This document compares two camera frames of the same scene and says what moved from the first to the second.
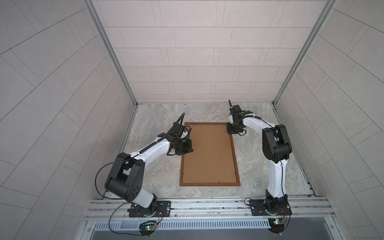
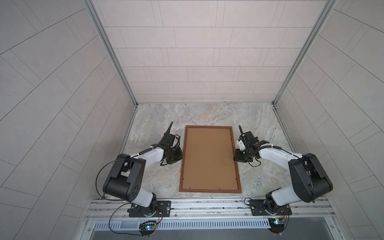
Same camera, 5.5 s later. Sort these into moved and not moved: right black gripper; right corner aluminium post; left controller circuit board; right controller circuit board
Moved: right black gripper
Not moved: right controller circuit board; right corner aluminium post; left controller circuit board
